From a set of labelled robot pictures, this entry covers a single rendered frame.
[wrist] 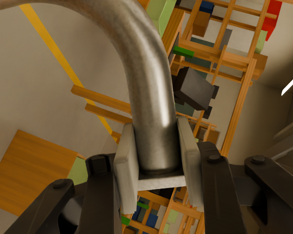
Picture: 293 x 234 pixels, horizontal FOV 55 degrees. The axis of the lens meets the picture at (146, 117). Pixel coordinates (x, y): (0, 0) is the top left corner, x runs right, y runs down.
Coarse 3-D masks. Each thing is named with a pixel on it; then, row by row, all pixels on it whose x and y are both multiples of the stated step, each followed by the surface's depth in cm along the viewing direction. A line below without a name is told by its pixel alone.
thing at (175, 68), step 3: (174, 57) 864; (177, 57) 864; (183, 57) 878; (183, 60) 906; (174, 63) 858; (171, 66) 855; (174, 66) 854; (177, 66) 854; (180, 66) 889; (183, 66) 964; (171, 69) 852; (174, 69) 852; (177, 69) 851; (171, 72) 871; (174, 72) 863; (177, 72) 862
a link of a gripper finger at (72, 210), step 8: (112, 160) 16; (80, 184) 14; (80, 192) 13; (72, 200) 13; (80, 200) 13; (64, 208) 12; (72, 208) 13; (80, 208) 13; (64, 216) 13; (72, 216) 13; (64, 224) 13; (72, 224) 13
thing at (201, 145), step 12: (204, 144) 16; (204, 156) 15; (240, 168) 13; (240, 180) 12; (252, 180) 12; (240, 192) 12; (252, 192) 12; (240, 204) 13; (252, 204) 12; (264, 204) 12
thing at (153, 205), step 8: (184, 192) 710; (136, 208) 703; (136, 216) 697; (144, 216) 687; (152, 216) 694; (168, 216) 692; (176, 216) 690; (184, 216) 681; (144, 224) 686; (152, 224) 688; (160, 224) 679; (168, 224) 685; (192, 224) 684; (128, 232) 688; (144, 232) 681
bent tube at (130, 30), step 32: (0, 0) 18; (32, 0) 18; (64, 0) 18; (96, 0) 17; (128, 0) 17; (128, 32) 17; (128, 64) 18; (160, 64) 18; (160, 96) 18; (160, 128) 18; (160, 160) 18
